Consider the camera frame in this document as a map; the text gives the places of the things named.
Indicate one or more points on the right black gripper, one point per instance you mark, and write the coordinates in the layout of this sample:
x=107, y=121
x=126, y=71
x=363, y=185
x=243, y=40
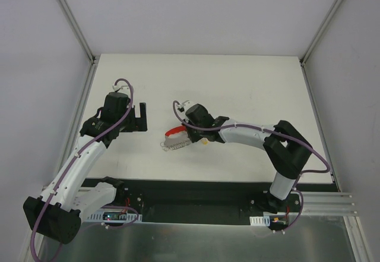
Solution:
x=192, y=135

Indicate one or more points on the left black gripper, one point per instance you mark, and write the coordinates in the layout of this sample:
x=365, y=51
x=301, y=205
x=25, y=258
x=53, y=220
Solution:
x=139, y=119

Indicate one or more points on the yellow headed key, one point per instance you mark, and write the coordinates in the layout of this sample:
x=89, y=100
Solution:
x=204, y=142

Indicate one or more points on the keyring holder with rings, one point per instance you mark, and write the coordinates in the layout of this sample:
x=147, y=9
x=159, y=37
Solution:
x=175, y=138

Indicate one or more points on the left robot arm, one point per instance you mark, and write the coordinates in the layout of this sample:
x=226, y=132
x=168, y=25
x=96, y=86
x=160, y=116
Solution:
x=58, y=212

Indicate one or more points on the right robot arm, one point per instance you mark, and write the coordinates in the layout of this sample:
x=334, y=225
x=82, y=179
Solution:
x=284, y=145

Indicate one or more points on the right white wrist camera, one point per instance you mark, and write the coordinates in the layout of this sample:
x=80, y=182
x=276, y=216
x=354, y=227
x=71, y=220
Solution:
x=184, y=106

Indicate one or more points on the left aluminium side rail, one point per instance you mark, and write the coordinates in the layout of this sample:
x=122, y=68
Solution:
x=78, y=115

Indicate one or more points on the aluminium side rail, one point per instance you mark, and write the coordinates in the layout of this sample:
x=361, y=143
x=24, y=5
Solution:
x=78, y=115
x=320, y=129

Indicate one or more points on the left white cable duct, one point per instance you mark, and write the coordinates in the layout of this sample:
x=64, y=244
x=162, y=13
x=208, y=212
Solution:
x=114, y=217

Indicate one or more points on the white cable duct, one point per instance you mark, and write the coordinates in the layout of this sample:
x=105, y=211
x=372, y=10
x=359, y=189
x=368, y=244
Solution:
x=114, y=217
x=259, y=220

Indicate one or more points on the right white cable duct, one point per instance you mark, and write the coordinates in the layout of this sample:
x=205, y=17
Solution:
x=259, y=220

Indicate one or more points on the right aluminium side rail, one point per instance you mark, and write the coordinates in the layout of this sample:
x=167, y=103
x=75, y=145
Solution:
x=320, y=129

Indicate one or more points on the left aluminium frame post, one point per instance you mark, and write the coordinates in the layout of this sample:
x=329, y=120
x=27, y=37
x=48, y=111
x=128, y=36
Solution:
x=76, y=29

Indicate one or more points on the aluminium frame post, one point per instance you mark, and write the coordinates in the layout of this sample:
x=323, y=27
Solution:
x=335, y=6
x=76, y=29

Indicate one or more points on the right aluminium frame post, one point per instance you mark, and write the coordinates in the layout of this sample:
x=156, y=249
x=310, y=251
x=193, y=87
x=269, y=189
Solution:
x=335, y=6

